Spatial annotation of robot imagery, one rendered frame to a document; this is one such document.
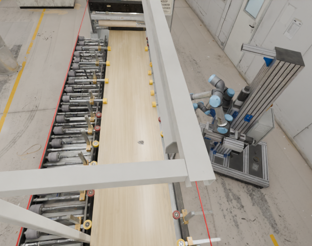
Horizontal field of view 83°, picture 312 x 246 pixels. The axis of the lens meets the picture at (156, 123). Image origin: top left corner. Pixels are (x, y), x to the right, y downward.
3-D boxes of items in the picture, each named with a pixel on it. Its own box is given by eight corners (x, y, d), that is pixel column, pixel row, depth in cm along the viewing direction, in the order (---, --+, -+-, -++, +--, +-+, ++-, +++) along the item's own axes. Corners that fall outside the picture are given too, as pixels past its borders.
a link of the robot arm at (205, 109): (230, 84, 216) (209, 114, 246) (224, 79, 221) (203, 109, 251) (226, 85, 208) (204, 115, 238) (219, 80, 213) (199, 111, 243)
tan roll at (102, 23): (158, 26, 408) (159, 20, 398) (159, 28, 400) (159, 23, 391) (94, 24, 390) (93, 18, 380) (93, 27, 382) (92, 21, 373)
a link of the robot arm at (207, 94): (224, 84, 197) (187, 92, 232) (221, 89, 191) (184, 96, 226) (227, 92, 203) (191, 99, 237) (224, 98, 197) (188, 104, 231)
